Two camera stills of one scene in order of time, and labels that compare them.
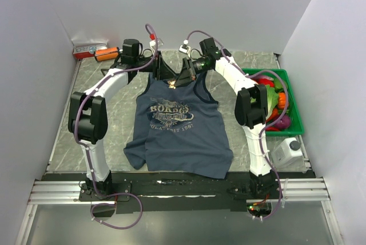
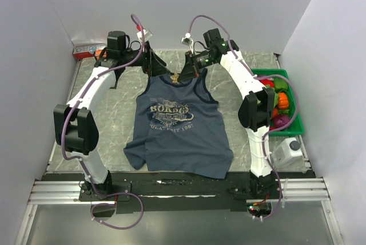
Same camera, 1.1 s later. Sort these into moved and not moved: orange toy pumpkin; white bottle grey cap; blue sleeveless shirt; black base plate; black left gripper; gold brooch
Moved: gold brooch; black left gripper
Not moved: black base plate; orange toy pumpkin; blue sleeveless shirt; white bottle grey cap
